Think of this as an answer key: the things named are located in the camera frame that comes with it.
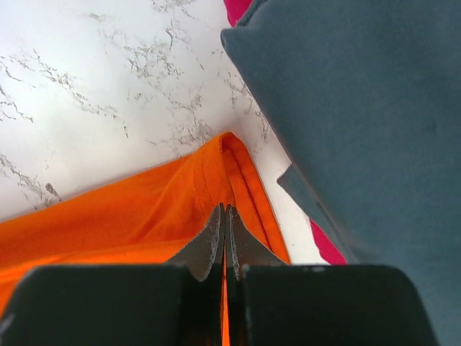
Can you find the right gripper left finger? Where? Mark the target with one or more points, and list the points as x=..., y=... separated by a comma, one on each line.
x=174, y=303

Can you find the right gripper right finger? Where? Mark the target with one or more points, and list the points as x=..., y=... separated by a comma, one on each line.
x=273, y=303

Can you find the orange t shirt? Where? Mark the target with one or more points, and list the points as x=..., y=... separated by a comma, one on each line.
x=144, y=219

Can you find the folded grey-blue t shirt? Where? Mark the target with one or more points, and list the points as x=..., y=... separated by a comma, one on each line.
x=364, y=97

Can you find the folded magenta t shirt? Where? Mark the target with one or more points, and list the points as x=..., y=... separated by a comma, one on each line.
x=327, y=251

